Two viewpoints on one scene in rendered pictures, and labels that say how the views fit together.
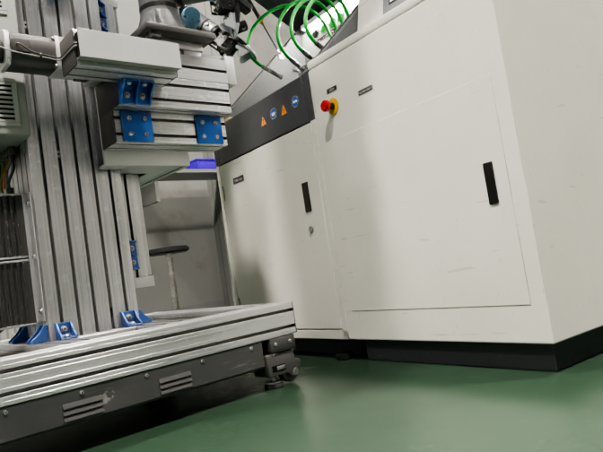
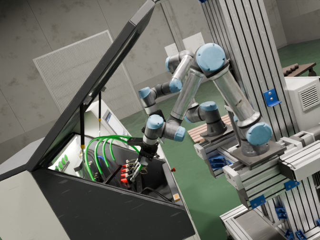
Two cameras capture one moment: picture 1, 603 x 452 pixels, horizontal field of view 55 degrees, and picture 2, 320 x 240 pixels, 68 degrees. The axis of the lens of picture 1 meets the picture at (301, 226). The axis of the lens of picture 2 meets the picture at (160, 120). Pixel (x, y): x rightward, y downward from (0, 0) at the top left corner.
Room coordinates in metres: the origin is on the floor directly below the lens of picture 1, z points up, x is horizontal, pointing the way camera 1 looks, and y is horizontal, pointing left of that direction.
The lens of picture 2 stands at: (3.26, 0.99, 1.69)
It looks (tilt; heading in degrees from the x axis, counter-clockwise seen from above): 13 degrees down; 215
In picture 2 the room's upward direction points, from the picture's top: 23 degrees counter-clockwise
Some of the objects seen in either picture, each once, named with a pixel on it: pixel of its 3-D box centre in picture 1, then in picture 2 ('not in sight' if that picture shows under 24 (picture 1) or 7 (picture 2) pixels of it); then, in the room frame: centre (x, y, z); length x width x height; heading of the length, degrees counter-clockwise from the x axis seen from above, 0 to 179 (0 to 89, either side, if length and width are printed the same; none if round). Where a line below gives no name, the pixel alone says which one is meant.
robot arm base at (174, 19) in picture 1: (161, 25); (215, 125); (1.65, 0.32, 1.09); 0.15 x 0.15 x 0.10
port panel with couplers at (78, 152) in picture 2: not in sight; (88, 164); (2.24, -0.45, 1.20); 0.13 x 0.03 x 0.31; 36
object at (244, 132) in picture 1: (260, 125); (175, 191); (2.14, 0.10, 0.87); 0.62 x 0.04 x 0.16; 36
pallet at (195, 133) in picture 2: not in sight; (217, 127); (-0.95, -0.74, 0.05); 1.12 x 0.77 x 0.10; 126
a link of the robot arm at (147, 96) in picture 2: not in sight; (146, 97); (2.09, 0.15, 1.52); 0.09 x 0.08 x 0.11; 176
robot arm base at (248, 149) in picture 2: not in sight; (253, 141); (2.02, 0.65, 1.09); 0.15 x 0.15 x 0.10
